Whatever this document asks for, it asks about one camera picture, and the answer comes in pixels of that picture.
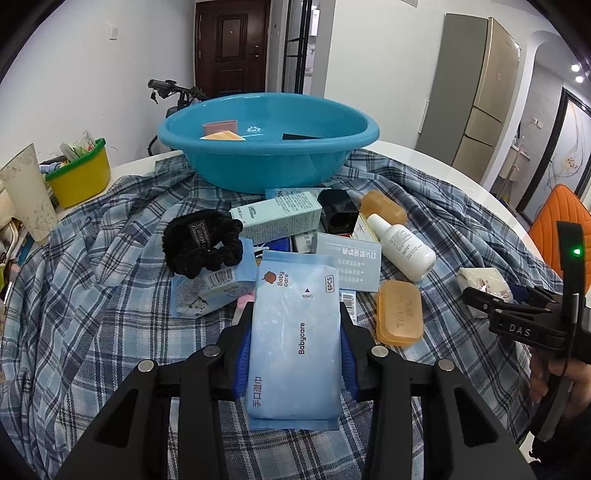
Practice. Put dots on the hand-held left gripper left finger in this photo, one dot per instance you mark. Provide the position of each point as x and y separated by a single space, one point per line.
242 364

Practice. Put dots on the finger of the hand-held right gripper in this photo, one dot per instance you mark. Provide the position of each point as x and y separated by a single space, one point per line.
482 300
524 291

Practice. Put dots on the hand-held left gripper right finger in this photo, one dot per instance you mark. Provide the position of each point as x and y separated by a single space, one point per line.
348 364

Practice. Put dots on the white tissue pack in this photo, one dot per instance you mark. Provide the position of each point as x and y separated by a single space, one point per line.
485 279

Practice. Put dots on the light blue wet wipes pack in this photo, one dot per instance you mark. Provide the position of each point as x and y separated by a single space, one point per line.
295 332

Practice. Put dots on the white plastic bottle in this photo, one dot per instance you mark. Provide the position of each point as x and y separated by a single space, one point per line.
406 249

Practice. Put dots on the blue plastic basin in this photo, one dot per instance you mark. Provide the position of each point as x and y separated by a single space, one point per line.
258 161

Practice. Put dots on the yellow plastic container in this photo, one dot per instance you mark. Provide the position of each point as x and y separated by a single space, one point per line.
78 180

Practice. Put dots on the person's right hand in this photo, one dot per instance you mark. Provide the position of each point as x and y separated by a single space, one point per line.
538 381

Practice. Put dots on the pink packet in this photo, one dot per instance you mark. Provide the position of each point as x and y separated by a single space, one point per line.
244 307

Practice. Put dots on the white barcode packet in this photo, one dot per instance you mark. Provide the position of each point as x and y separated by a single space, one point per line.
348 304

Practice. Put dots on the orange soap box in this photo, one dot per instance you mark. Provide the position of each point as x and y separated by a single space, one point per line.
399 314

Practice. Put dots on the blue panda wipes pack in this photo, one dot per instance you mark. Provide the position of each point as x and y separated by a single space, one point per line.
198 295

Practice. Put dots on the orange chair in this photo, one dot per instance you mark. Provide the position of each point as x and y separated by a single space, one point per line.
558 207

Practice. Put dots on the grey blue carton box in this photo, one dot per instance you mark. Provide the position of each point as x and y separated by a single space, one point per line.
351 267

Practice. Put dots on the black scrunchie with label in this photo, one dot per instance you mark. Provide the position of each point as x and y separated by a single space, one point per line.
194 258

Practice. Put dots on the small white box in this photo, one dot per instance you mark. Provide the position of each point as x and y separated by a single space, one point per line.
304 242

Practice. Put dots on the amber bottle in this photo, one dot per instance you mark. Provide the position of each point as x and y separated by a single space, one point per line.
383 207

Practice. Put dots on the blue plaid cloth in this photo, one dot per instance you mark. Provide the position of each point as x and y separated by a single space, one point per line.
115 300

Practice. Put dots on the patterned sliding door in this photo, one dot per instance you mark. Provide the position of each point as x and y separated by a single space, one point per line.
570 152

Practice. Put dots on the teal carton box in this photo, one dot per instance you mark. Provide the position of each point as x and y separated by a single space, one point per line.
277 217

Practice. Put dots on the black open box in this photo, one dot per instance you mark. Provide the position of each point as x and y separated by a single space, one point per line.
334 207

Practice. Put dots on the white blue carton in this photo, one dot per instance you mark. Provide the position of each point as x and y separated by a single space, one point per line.
295 192

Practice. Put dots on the beige grey refrigerator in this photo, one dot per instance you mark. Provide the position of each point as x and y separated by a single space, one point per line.
480 92

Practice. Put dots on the yellow paper packet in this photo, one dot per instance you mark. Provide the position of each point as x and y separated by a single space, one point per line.
221 135

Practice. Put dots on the black tray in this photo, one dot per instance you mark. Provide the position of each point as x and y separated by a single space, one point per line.
302 137

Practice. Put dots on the pink plastic case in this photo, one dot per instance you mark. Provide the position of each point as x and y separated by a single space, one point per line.
219 126

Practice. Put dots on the beige speckled cup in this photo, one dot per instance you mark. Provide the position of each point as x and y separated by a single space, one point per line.
27 198

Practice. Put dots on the assorted small packets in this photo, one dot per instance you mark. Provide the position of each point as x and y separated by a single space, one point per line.
74 150

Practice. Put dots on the black bicycle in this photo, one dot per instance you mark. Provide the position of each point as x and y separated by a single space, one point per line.
161 85

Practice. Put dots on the black framed glass partition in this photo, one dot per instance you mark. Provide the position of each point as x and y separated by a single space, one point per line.
295 46

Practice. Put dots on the dark brown entrance door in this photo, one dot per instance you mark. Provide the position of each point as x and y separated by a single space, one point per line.
231 46

